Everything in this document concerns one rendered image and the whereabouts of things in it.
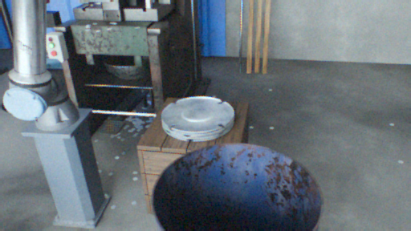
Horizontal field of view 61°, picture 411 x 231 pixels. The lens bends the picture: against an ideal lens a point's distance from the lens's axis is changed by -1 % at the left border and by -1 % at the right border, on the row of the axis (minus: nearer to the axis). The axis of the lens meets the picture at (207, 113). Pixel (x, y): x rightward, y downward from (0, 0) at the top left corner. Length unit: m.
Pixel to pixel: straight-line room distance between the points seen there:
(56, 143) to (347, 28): 2.40
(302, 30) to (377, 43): 0.61
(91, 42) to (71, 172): 0.72
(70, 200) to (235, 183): 0.68
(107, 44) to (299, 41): 1.75
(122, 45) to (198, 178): 0.90
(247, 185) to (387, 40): 2.25
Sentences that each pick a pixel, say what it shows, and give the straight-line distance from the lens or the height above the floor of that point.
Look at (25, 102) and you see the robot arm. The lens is 1.14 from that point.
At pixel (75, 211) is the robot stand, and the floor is 0.08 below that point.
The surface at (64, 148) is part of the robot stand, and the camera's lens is 1.33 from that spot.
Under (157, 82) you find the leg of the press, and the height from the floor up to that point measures 0.39.
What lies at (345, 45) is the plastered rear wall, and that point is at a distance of 3.11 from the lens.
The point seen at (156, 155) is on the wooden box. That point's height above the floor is 0.31.
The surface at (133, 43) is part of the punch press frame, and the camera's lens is 1.74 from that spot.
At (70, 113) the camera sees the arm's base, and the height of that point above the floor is 0.49.
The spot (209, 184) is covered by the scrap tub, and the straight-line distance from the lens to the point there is 1.13.
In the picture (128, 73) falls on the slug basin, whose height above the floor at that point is 0.37.
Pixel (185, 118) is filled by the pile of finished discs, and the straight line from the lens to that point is 1.37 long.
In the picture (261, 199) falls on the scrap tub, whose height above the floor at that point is 0.28.
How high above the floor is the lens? 1.07
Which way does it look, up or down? 29 degrees down
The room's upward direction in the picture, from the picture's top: 2 degrees counter-clockwise
